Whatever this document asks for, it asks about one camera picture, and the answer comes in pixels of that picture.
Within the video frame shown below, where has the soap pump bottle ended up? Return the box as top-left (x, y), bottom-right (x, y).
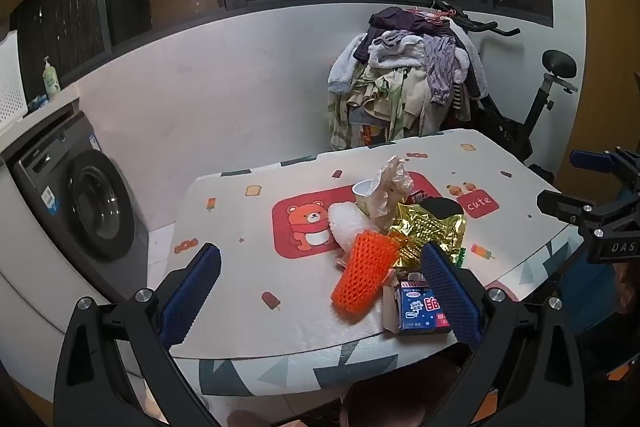
top-left (41, 56), bottom-right (62, 98)

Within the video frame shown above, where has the black round lid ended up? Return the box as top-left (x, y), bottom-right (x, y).
top-left (417, 198), bottom-right (463, 220)

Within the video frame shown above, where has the grey washing machine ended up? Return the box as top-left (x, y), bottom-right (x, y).
top-left (0, 104), bottom-right (151, 378)

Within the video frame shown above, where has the white foam net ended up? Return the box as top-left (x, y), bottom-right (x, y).
top-left (327, 202), bottom-right (373, 253)

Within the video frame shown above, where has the black exercise bike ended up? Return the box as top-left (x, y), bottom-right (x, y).
top-left (427, 0), bottom-right (578, 182)

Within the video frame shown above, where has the white cup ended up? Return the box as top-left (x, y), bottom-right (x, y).
top-left (352, 179), bottom-right (383, 218)

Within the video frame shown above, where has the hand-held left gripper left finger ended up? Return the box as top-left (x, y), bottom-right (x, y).
top-left (52, 243), bottom-right (223, 427)

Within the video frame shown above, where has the printed table mat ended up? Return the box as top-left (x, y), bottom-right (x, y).
top-left (167, 128), bottom-right (583, 400)

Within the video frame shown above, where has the gold snack bag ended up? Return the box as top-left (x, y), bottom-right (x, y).
top-left (389, 202), bottom-right (468, 270)

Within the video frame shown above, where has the brown cardboard piece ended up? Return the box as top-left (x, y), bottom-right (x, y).
top-left (382, 279), bottom-right (401, 335)

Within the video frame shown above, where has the white perforated basket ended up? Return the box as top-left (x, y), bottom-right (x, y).
top-left (0, 32), bottom-right (28, 130)

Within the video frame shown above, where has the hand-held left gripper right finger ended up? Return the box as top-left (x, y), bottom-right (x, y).
top-left (420, 243), bottom-right (588, 427)

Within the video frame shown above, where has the crumpled clear plastic bag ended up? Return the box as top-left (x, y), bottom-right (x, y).
top-left (367, 155), bottom-right (416, 228)

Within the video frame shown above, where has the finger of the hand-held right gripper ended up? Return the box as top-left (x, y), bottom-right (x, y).
top-left (570, 148), bottom-right (640, 195)
top-left (536, 189), bottom-right (608, 239)

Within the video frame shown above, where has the pile of clothes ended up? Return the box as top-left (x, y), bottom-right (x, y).
top-left (327, 6), bottom-right (491, 152)

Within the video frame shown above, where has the blue and white box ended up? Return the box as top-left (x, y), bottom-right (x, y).
top-left (397, 284), bottom-right (453, 335)

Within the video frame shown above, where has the orange foam net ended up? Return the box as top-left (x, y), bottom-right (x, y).
top-left (331, 229), bottom-right (401, 323)

